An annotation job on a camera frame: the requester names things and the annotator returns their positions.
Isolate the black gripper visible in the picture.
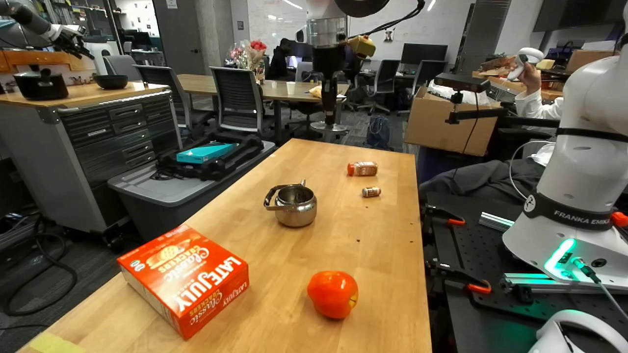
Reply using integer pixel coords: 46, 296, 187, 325
315, 45, 346, 129

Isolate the silver kettle lid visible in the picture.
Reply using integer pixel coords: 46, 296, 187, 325
311, 121, 348, 141

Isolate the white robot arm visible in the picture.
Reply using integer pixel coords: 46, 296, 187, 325
503, 31, 628, 288

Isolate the silver metal kettle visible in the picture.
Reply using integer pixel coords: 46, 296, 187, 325
264, 184, 319, 227

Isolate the wooden office desk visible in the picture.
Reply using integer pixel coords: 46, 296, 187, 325
180, 74, 323, 121

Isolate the orange spice bottle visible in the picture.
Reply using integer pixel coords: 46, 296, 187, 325
346, 160, 380, 176

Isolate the grey office chair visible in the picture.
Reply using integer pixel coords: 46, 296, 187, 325
213, 66, 266, 133

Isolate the cardboard box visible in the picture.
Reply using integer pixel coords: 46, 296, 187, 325
405, 90, 497, 157

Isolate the teal case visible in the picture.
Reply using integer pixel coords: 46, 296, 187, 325
176, 143, 236, 164

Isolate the orange tomato toy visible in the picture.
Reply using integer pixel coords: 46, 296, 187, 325
307, 270, 360, 319

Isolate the grey storage bin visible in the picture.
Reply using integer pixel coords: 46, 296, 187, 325
109, 141, 276, 239

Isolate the black bowl on cabinet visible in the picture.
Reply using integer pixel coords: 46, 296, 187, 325
93, 74, 129, 90

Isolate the orange cracker box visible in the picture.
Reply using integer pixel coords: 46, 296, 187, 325
119, 225, 250, 339

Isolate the grey drawer cabinet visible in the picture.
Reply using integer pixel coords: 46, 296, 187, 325
0, 82, 181, 233

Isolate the black pot on cabinet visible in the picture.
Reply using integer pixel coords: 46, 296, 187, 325
15, 68, 70, 100

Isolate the orange handled clamp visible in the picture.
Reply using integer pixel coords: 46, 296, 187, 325
429, 258, 494, 296

